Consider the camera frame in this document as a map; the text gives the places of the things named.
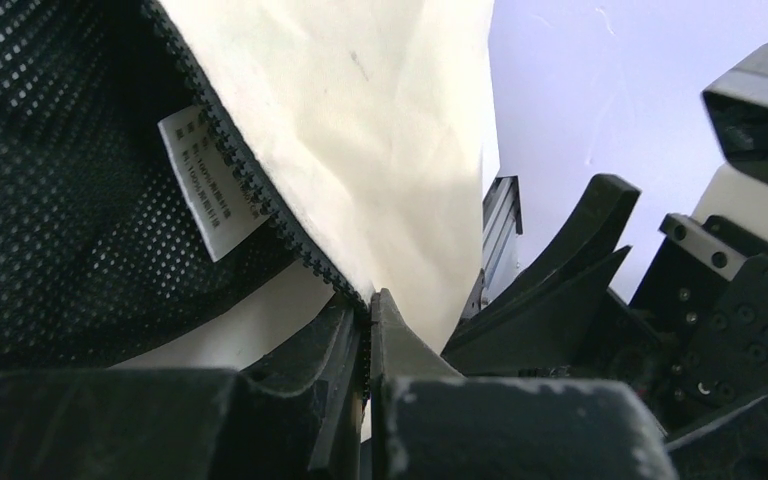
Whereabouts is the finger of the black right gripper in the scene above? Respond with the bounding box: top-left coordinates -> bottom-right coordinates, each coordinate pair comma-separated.
484,174 -> 641,312
442,246 -> 631,377

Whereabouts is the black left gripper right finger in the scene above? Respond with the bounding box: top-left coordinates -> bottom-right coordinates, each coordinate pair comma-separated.
370,290 -> 677,479

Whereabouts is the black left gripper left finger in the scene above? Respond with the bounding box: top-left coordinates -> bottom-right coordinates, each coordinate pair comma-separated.
0,296 -> 365,479

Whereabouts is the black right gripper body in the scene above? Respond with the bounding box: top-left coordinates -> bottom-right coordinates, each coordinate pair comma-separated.
582,214 -> 768,479

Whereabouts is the beige zip jacket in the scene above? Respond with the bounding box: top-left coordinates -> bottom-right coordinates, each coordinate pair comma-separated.
0,1 -> 494,371

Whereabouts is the aluminium frame rail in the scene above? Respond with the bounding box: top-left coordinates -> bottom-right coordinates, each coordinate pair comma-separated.
458,176 -> 523,327

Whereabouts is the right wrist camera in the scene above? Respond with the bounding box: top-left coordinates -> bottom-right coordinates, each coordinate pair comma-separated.
692,43 -> 768,241

